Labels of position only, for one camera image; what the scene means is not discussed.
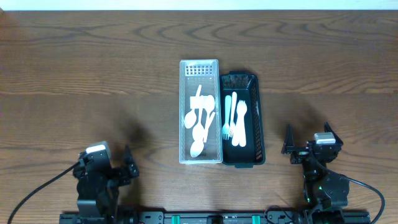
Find right black cable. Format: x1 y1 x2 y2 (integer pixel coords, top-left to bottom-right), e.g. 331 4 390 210
323 164 386 224

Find left black cable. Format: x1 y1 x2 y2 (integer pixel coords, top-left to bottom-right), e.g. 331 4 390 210
6 161 82 224

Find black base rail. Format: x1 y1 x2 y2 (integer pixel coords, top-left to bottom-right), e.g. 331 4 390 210
59 210 371 224

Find light green plastic fork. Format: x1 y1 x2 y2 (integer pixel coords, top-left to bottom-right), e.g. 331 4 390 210
222 95 232 140

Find white plastic fork handle up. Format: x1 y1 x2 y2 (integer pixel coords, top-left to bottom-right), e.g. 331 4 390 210
237 100 247 147

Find clear perforated plastic basket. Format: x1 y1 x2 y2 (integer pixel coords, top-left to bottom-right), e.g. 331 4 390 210
179 59 223 164

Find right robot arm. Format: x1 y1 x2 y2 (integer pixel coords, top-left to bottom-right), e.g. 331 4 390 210
281 123 349 223

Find white plastic fork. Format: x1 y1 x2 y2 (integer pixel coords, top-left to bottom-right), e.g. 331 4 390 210
231 104 242 147
229 91 237 138

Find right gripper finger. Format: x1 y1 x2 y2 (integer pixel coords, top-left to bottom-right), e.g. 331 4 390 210
281 124 295 154
324 122 335 134

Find black cable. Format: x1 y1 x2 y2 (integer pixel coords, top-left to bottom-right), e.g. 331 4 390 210
323 164 386 224
6 161 82 224

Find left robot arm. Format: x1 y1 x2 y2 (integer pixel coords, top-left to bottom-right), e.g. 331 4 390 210
73 142 139 223

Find white plastic spoon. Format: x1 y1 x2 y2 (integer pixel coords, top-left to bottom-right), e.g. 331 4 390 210
190 112 215 157
192 96 204 141

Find white plastic spoon bowl down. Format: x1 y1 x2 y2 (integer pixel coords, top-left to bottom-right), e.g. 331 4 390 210
185 85 201 129

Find black perforated plastic basket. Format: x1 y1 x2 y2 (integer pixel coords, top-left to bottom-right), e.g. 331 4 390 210
220 71 266 168

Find white plastic spoon bowl up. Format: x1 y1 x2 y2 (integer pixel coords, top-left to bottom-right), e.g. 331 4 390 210
203 95 215 142

